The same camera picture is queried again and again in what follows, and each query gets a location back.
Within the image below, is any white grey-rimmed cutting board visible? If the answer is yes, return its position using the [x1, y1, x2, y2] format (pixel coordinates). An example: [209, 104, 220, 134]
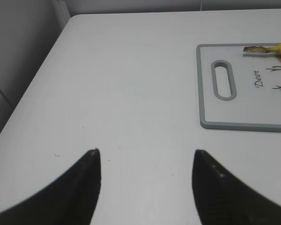
[196, 44, 281, 132]

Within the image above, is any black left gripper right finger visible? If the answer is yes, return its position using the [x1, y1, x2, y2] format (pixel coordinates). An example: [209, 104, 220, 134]
[192, 150, 281, 225]

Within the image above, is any yellow banana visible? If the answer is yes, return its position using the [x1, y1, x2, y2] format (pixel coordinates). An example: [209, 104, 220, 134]
[243, 43, 281, 56]

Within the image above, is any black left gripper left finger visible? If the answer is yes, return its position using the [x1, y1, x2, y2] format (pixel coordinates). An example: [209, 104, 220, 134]
[0, 149, 101, 225]

